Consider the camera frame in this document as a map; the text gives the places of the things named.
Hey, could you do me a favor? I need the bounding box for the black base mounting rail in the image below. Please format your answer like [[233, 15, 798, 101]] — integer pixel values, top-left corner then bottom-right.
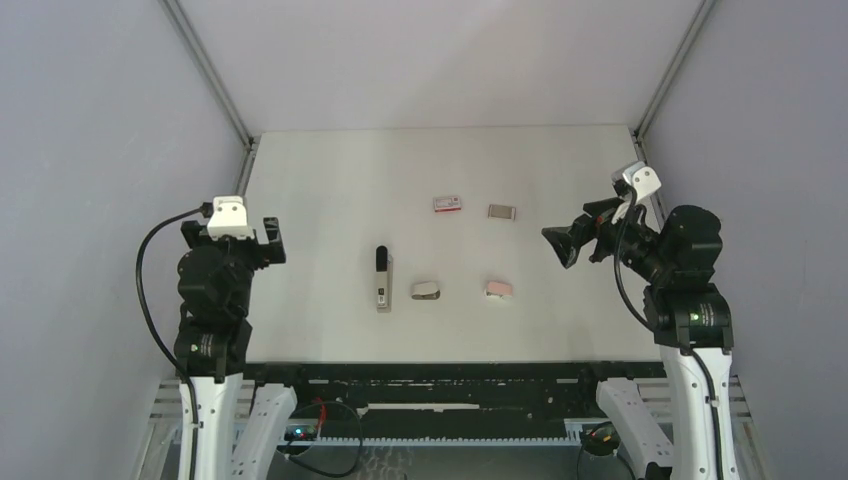
[[245, 361, 665, 441]]

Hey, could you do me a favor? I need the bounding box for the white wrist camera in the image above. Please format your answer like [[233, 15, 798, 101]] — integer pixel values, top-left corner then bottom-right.
[[611, 161, 662, 224], [206, 195, 255, 241]]

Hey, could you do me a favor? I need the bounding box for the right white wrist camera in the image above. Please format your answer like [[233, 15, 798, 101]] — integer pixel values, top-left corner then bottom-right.
[[611, 161, 662, 224]]

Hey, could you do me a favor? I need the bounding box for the left controller board with wires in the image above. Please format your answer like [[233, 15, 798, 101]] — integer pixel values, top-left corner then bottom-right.
[[277, 399, 365, 479]]

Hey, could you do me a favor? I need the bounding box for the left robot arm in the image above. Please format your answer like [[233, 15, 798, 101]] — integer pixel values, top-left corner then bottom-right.
[[174, 217, 313, 479]]

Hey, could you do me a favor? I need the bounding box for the grey staple tray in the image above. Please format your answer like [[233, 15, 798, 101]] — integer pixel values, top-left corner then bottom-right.
[[487, 204, 517, 221]]

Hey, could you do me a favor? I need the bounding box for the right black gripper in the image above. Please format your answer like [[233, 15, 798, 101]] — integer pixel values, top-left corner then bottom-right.
[[541, 192, 670, 281]]

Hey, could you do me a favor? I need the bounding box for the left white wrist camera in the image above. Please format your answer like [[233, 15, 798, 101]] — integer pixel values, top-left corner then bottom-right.
[[206, 195, 255, 241]]

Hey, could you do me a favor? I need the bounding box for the controller board with wires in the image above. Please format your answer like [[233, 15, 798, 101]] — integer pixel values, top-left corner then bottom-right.
[[277, 399, 365, 479], [574, 421, 637, 480]]

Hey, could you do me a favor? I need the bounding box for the right controller board with wires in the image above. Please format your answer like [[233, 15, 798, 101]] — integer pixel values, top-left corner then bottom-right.
[[574, 421, 637, 480]]

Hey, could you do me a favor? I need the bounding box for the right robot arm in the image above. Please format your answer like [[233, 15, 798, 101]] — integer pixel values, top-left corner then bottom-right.
[[541, 198, 740, 479]]

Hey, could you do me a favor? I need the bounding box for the white slotted cable duct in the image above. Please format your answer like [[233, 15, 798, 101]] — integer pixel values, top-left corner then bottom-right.
[[173, 423, 584, 448]]

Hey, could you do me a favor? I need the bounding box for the red white staple box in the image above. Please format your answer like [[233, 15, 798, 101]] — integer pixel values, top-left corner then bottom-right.
[[433, 196, 462, 213]]

